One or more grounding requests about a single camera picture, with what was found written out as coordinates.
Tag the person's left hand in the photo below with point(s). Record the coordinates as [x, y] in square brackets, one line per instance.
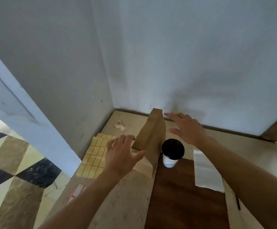
[118, 162]

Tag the person's left little finger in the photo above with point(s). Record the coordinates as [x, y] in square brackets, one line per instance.
[109, 145]

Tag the white red-bordered label sheet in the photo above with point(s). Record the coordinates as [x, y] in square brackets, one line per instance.
[77, 191]

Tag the person's right forearm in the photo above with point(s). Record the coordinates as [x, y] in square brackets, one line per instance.
[248, 178]

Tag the beige tape roll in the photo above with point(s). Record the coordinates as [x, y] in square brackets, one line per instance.
[118, 124]

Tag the brown paper bag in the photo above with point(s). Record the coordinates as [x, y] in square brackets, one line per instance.
[152, 138]

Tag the white paper napkin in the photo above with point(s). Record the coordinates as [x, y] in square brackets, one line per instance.
[206, 171]

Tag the dark brown wooden board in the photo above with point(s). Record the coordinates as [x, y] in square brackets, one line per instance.
[183, 200]

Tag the black pen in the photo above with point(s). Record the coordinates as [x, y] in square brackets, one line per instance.
[238, 203]

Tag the person's left forearm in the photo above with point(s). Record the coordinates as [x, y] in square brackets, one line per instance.
[81, 205]

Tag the yellow sticker label sheet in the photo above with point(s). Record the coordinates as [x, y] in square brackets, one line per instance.
[94, 157]

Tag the person's left thumb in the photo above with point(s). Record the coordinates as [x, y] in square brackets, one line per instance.
[139, 156]

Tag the person's left middle finger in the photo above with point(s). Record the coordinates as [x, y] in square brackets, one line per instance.
[121, 141]

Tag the white cup with black lid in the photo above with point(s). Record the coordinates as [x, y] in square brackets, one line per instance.
[173, 150]

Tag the person's right hand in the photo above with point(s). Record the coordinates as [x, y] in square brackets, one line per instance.
[191, 132]

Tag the person's right thumb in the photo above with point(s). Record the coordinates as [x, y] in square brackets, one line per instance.
[175, 131]

